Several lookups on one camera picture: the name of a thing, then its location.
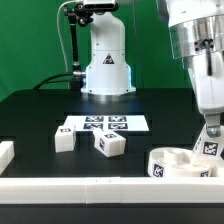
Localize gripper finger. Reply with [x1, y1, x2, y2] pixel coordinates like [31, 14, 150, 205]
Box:
[204, 114, 221, 138]

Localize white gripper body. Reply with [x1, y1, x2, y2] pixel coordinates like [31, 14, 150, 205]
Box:
[188, 51, 224, 115]

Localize white round stool seat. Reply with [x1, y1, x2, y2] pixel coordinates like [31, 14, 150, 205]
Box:
[147, 147, 212, 177]

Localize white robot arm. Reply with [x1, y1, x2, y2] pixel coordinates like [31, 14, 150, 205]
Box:
[83, 0, 224, 138]

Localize white right fence rail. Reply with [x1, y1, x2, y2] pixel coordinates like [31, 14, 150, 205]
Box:
[216, 159, 224, 178]

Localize white fence rail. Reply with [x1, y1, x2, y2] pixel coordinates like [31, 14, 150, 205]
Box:
[0, 141, 14, 175]
[0, 177, 224, 204]
[216, 159, 224, 178]

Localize white marker base plate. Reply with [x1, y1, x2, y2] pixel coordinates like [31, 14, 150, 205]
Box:
[64, 115, 149, 131]

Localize white front fence rail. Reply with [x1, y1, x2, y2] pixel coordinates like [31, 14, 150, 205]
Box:
[0, 177, 224, 204]

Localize white cable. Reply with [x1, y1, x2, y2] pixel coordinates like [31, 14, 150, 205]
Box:
[56, 0, 84, 73]

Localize black cables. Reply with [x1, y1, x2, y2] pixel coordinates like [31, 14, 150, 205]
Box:
[33, 71, 87, 90]

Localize white left fence rail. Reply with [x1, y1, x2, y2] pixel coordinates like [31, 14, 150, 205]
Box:
[0, 141, 14, 175]

